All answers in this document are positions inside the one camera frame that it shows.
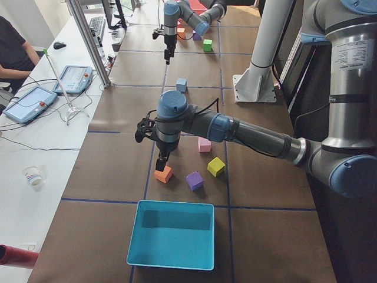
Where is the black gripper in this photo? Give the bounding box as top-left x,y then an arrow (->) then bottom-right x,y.
153,25 -> 177,64
135,117 -> 179,172

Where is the light blue block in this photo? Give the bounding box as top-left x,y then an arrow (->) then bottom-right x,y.
176,78 -> 187,93

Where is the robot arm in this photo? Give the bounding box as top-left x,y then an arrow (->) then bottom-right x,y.
153,1 -> 227,65
135,1 -> 376,198

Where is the orange foam block left side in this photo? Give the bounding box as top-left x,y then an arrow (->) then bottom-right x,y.
154,166 -> 173,183

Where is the orange foam block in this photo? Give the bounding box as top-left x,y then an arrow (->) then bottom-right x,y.
177,28 -> 186,40
154,166 -> 173,183

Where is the orange foam block right side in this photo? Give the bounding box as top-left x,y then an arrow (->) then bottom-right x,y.
177,28 -> 186,40

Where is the purple foam block right side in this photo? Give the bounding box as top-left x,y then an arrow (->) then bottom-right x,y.
193,31 -> 202,41

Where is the purple foam block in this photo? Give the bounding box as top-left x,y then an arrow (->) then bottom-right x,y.
186,171 -> 204,191
193,31 -> 202,41

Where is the purple foam block left side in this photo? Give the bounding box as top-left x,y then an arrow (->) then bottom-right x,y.
186,171 -> 204,191

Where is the green foam block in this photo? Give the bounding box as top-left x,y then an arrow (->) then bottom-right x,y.
203,39 -> 213,52

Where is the pink foam block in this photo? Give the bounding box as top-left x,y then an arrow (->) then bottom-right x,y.
198,137 -> 211,153

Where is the yellow foam block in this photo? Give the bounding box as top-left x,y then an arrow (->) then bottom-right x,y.
207,157 -> 226,177

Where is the pink plastic tray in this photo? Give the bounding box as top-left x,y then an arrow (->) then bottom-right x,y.
189,0 -> 207,14

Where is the black monitor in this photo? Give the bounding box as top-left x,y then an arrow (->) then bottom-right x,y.
101,0 -> 127,30

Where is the black keyboard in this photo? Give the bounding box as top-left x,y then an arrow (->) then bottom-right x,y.
88,16 -> 105,38

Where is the teal plastic bin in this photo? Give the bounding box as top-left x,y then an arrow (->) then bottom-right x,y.
127,200 -> 215,271

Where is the far teach pendant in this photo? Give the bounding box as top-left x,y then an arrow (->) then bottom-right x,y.
60,65 -> 93,96

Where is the teach pendant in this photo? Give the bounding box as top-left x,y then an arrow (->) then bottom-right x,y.
60,65 -> 93,96
3,86 -> 57,123

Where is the metal rod stand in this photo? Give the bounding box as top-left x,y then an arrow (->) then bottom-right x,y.
42,48 -> 90,127

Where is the black computer mouse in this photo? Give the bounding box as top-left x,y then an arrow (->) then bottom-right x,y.
53,41 -> 67,50

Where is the paper cup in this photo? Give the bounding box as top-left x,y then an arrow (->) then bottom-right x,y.
23,166 -> 43,190

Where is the near teach pendant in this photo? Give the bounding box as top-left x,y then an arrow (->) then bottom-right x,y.
3,86 -> 57,123

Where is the seated person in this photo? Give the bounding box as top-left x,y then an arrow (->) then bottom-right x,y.
1,17 -> 40,94

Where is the red cylinder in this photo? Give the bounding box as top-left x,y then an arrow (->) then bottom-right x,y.
1,245 -> 39,269

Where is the aluminium frame post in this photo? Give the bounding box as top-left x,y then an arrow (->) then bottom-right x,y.
67,0 -> 111,89

